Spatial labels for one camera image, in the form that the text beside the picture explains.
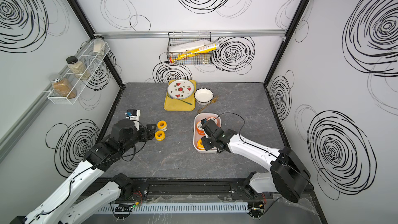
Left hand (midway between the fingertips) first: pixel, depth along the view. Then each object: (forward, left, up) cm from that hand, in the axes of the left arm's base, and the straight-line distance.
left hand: (149, 125), depth 73 cm
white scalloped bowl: (+35, -26, -18) cm, 47 cm away
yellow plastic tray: (+29, -4, -21) cm, 36 cm away
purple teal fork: (+33, -8, -20) cm, 39 cm away
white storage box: (+15, -23, -16) cm, 32 cm away
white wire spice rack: (+39, +43, +6) cm, 59 cm away
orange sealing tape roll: (+8, -24, -17) cm, 30 cm away
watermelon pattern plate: (+42, -8, -19) cm, 47 cm away
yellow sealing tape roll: (-2, -25, -16) cm, 30 cm away
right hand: (0, -28, -14) cm, 31 cm away
